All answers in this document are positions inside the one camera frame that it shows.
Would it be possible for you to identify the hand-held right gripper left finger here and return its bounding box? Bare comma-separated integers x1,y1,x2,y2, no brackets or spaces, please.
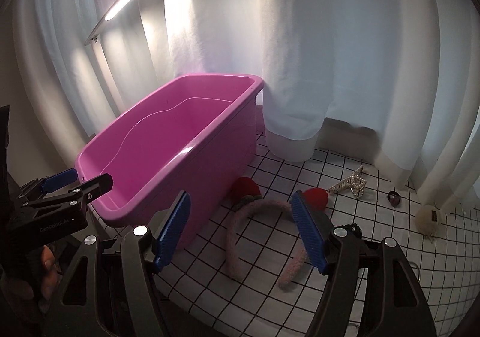
35,190,192,337

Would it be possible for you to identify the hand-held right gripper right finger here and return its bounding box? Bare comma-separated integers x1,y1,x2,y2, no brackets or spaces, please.
289,190,437,337

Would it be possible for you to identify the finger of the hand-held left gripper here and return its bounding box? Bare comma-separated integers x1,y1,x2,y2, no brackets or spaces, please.
20,173,114,211
17,168,78,203

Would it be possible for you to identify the pink fuzzy strawberry headband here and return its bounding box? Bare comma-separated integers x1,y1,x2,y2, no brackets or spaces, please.
224,176,331,289

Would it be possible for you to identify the pink plastic tub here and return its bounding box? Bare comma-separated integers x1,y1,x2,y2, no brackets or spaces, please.
74,73,265,251

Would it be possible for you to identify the person's left hand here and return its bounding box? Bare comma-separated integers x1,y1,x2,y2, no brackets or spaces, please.
11,245,62,308

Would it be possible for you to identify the pearl hair claw clip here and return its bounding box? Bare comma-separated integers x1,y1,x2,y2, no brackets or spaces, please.
328,165,367,199

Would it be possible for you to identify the white curtain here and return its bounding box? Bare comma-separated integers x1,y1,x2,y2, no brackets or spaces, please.
15,0,480,206

